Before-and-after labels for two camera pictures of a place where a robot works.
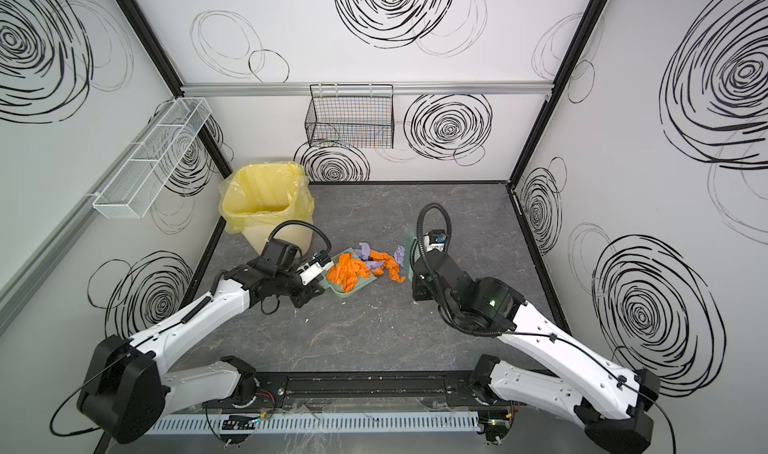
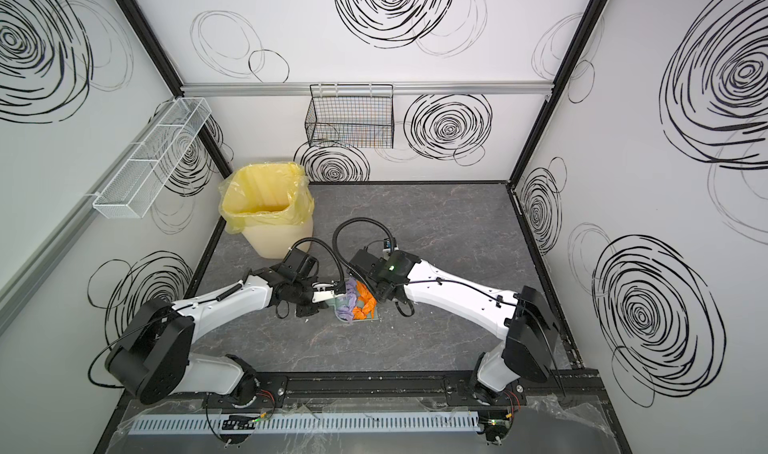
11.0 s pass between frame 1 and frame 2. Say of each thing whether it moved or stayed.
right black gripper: moved
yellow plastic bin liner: stayed
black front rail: stayed
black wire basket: stayed
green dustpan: moved
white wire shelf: stayed
